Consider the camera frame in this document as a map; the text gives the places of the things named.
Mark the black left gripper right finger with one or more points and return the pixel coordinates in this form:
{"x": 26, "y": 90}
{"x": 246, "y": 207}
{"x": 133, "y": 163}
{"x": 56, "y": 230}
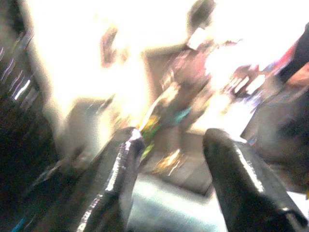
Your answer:
{"x": 241, "y": 183}

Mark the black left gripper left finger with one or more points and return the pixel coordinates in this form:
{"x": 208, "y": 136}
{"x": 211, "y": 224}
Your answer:
{"x": 118, "y": 178}

